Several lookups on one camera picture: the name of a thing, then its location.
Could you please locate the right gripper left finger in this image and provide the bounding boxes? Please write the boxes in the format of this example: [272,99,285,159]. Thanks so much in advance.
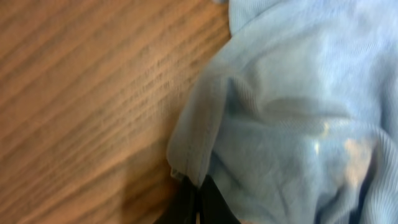
[154,177,197,224]

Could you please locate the light blue printed t-shirt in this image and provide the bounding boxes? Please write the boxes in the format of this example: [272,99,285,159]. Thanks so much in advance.
[167,0,397,223]

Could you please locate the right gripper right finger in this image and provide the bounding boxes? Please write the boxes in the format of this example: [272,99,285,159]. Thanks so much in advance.
[198,175,241,224]

